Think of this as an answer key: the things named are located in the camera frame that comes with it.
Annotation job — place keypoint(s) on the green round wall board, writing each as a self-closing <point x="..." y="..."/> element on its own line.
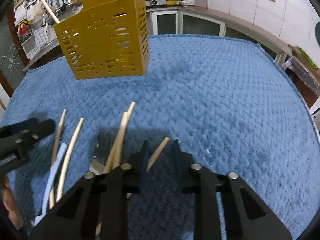
<point x="317" y="32"/>

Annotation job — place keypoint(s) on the gas stove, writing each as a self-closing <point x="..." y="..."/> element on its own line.
<point x="154" y="3"/>

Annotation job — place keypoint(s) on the light blue plastic utensil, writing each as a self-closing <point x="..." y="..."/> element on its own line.
<point x="53" y="171"/>

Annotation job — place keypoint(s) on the wooden chopstick in holder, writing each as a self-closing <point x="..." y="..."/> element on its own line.
<point x="52" y="14"/>

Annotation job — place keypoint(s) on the wooden chopstick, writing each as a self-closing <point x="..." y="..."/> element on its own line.
<point x="152" y="160"/>
<point x="119" y="141"/>
<point x="54" y="153"/>
<point x="108" y="166"/>
<point x="52" y="14"/>
<point x="66" y="160"/>

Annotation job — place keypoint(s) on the metal fork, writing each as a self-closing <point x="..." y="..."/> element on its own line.
<point x="101" y="152"/>

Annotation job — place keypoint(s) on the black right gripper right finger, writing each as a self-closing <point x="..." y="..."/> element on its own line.
<point x="246" y="215"/>

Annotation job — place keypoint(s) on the yellow perforated utensil holder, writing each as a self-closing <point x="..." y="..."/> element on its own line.
<point x="107" y="38"/>

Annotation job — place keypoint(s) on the dark glass door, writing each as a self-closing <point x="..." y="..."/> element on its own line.
<point x="13" y="57"/>

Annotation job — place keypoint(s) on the person's left hand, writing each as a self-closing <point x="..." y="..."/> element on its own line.
<point x="9" y="203"/>

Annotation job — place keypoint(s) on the kitchen counter with cabinets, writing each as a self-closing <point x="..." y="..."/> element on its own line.
<point x="202" y="21"/>

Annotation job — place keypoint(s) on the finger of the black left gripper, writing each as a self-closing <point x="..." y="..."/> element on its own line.
<point x="18" y="139"/>

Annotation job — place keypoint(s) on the blue knitted table cloth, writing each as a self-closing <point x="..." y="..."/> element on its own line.
<point x="223" y="99"/>

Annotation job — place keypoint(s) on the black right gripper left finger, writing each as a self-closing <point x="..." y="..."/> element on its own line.
<point x="96" y="201"/>

